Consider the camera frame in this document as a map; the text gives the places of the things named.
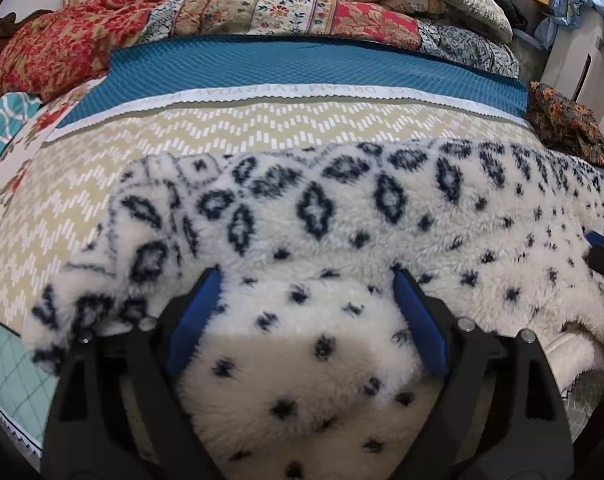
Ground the white fleece sweater navy pattern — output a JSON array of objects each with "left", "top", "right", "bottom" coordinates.
[{"left": 22, "top": 140, "right": 604, "bottom": 480}]

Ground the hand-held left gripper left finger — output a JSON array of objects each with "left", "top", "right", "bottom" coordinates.
[{"left": 39, "top": 266, "right": 233, "bottom": 480}]

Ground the red floral patchwork quilt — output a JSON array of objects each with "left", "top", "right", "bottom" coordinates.
[{"left": 0, "top": 0, "right": 520, "bottom": 104}]

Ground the light blue cloth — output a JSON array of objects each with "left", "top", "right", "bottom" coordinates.
[{"left": 534, "top": 0, "right": 604, "bottom": 72}]

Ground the dark orange floral cloth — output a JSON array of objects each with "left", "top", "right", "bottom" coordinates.
[{"left": 527, "top": 81, "right": 604, "bottom": 167}]

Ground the white plastic cabinet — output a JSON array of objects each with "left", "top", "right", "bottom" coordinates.
[{"left": 539, "top": 10, "right": 604, "bottom": 127}]

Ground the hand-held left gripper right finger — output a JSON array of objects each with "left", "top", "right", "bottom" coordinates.
[{"left": 392, "top": 267, "right": 575, "bottom": 480}]

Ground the patchwork beige teal bedspread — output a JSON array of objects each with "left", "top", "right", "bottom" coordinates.
[{"left": 0, "top": 35, "right": 604, "bottom": 461}]

